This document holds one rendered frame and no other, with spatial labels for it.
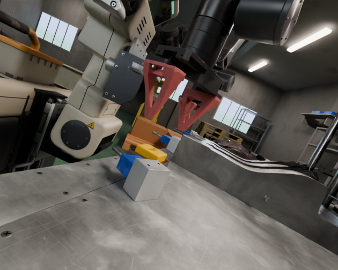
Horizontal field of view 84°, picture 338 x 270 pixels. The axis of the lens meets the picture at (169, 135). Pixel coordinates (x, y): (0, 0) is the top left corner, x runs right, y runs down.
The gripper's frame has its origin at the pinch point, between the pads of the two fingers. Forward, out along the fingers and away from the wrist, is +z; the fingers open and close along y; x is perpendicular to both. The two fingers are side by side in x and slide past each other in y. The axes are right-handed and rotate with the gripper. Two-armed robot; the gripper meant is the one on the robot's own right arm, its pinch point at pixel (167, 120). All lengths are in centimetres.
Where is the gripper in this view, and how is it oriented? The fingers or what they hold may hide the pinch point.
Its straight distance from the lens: 29.3
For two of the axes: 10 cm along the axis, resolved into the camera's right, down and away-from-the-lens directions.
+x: -6.5, -4.0, 6.5
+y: 6.3, 1.9, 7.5
